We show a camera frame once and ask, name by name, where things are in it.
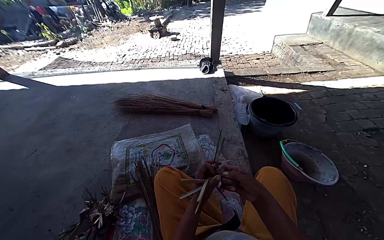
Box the dry palm leaf strips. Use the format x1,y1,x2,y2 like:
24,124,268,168
180,130,228,214

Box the translucent white plastic bag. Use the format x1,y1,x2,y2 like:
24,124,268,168
228,84,264,126

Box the long wooden log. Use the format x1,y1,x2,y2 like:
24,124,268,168
0,39,60,52

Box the black crumpled bag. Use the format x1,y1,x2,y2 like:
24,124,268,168
199,57,214,75

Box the pile of dry leaf scraps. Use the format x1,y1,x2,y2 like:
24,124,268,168
59,187,126,240

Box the basin with green handle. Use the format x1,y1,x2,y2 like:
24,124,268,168
279,139,339,186

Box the pile of firewood and clutter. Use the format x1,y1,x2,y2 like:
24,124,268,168
29,0,126,39

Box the bundle of brown broom sticks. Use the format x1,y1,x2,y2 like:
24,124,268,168
114,93,218,117

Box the person's body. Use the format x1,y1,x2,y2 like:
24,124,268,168
205,230,259,240

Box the dark round bucket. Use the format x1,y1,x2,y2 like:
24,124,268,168
247,96,302,138

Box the person's left hand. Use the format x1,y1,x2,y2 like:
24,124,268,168
195,160,222,201

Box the bundle of long brown leaves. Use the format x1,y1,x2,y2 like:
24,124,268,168
134,157,163,240

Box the person's right hand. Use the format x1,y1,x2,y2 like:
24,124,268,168
219,165,263,203

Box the person's right forearm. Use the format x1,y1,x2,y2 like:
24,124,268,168
252,189,307,240

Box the concrete steps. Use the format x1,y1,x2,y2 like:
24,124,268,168
271,7,384,76

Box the person's legs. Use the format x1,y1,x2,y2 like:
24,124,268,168
154,166,298,240

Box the white printed plastic sack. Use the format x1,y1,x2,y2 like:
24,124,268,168
110,124,204,203

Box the person's left forearm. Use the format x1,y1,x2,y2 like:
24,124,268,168
173,192,209,240

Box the floral cloth mat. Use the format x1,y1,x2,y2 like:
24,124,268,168
112,134,244,240

